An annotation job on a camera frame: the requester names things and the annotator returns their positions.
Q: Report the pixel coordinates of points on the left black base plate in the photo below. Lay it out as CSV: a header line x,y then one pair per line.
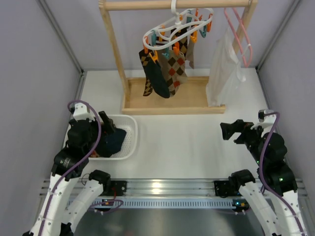
x,y
117,188

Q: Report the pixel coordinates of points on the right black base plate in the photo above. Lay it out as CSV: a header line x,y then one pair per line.
x,y
223,189

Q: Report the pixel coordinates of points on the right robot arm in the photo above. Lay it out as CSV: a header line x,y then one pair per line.
x,y
275,203

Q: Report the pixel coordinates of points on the pink clothes hanger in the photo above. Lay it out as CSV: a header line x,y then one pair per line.
x,y
246,53

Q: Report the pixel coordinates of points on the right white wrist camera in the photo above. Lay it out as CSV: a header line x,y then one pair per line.
x,y
266,118

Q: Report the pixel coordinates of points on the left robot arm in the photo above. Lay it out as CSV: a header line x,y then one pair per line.
x,y
56,218

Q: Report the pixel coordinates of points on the black yellow checkered sock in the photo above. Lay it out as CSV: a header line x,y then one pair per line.
x,y
146,60

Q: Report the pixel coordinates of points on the wooden clothes rack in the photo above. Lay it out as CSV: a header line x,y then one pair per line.
x,y
191,97

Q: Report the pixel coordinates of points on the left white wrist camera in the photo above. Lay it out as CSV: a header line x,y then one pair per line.
x,y
82,112

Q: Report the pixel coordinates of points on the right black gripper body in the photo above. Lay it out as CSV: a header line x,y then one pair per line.
x,y
239,131

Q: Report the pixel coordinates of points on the white perforated plastic basket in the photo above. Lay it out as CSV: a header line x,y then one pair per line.
x,y
124,122

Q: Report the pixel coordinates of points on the beige orange argyle sock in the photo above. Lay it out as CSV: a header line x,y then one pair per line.
x,y
173,71

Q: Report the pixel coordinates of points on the aluminium mounting rail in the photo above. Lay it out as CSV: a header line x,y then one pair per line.
x,y
162,193

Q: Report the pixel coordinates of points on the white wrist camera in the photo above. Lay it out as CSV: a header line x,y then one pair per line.
x,y
82,112
266,118

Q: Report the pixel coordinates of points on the dark socks in basket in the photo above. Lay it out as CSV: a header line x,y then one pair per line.
x,y
109,144

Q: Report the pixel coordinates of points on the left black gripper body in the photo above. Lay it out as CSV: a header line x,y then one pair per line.
x,y
97,130

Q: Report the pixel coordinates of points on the clear plastic bag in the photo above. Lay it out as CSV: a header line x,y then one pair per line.
x,y
225,73

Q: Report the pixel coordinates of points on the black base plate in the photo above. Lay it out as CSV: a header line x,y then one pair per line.
x,y
117,188
223,189

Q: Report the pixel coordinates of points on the dark navy sock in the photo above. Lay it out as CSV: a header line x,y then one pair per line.
x,y
157,80

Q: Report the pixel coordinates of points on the white clip sock hanger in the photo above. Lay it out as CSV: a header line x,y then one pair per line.
x,y
166,36

